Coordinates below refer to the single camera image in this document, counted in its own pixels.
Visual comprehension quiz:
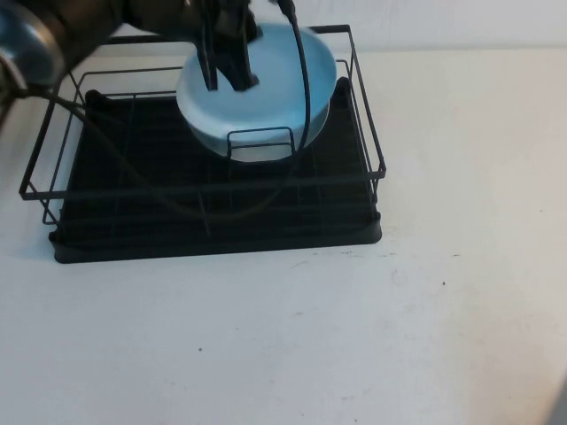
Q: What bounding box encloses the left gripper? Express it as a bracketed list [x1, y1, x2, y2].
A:
[176, 0, 267, 95]

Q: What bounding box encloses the light blue plate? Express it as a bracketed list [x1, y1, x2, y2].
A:
[175, 22, 338, 154]

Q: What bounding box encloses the black wire dish rack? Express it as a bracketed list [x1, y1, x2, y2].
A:
[18, 24, 389, 236]

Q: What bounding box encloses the black plastic drain tray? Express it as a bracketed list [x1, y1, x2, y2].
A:
[48, 77, 383, 266]

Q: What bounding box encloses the grey plate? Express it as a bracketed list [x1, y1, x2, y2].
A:
[225, 104, 332, 165]

